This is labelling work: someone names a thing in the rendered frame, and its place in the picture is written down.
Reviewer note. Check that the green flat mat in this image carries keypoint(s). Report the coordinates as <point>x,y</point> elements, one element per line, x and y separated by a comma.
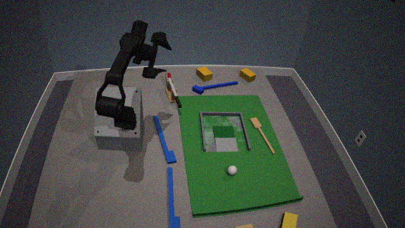
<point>261,176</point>

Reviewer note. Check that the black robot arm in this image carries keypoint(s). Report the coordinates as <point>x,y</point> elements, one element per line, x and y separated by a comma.
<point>131,44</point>

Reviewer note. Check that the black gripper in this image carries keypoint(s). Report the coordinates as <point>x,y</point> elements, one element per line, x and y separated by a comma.
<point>150,53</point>

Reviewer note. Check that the white golf ball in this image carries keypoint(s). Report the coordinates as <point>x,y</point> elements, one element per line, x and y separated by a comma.
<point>232,170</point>

